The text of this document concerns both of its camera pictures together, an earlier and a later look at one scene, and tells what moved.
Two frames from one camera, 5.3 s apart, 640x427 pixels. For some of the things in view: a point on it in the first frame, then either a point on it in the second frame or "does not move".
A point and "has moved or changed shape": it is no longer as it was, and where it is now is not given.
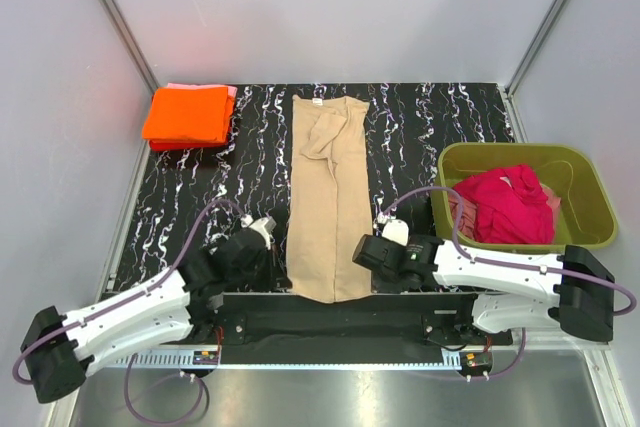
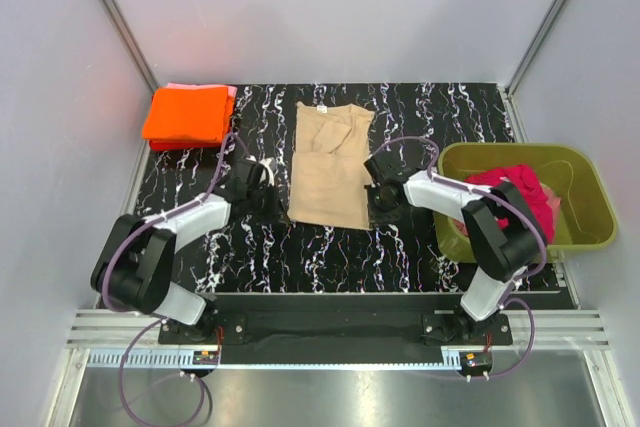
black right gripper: (364, 254) to (376, 217)
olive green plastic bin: (585, 216) does not move
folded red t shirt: (162, 146) does not move
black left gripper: (275, 267) to (272, 206)
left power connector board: (205, 357) does not move
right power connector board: (476, 361) does not move
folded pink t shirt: (231, 89) does not move
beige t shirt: (330, 198) has moved or changed shape
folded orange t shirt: (188, 115) does not move
